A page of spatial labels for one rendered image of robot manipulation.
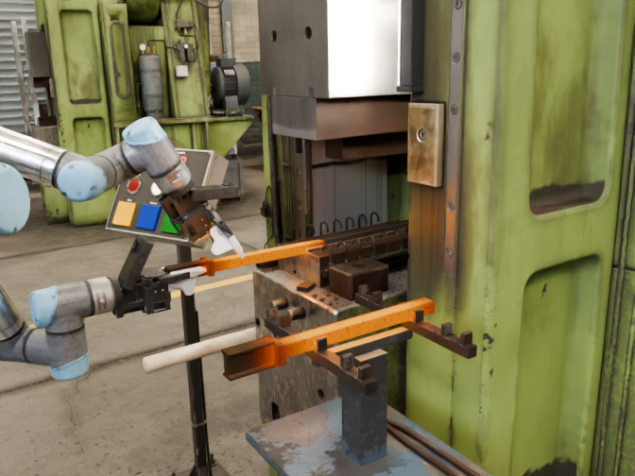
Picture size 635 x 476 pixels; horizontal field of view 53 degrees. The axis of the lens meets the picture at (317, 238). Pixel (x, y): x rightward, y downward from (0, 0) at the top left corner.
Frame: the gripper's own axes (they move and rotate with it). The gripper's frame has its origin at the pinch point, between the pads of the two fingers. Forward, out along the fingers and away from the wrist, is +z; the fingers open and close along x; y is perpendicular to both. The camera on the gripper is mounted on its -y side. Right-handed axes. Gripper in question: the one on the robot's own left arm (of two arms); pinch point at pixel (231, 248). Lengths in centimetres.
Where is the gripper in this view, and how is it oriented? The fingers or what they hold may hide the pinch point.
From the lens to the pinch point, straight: 148.3
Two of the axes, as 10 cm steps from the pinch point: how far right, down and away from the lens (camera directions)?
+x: 5.6, 2.0, -8.0
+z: 4.2, 7.6, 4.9
